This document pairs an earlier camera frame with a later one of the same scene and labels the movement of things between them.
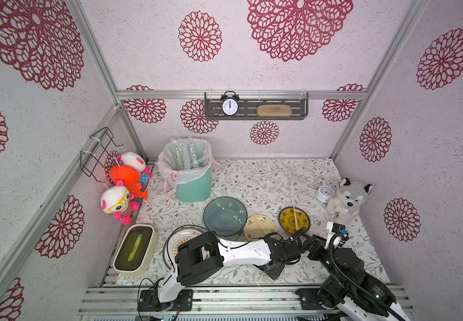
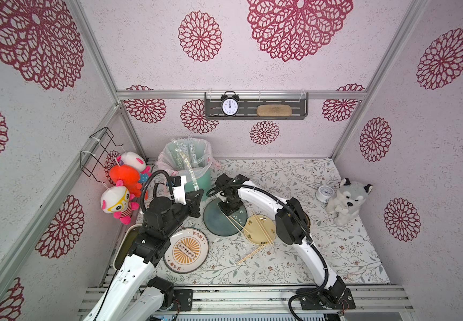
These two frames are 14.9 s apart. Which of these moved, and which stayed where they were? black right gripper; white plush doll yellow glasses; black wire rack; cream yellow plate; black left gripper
Moved: black left gripper; black right gripper
Stayed: cream yellow plate; black wire rack; white plush doll yellow glasses
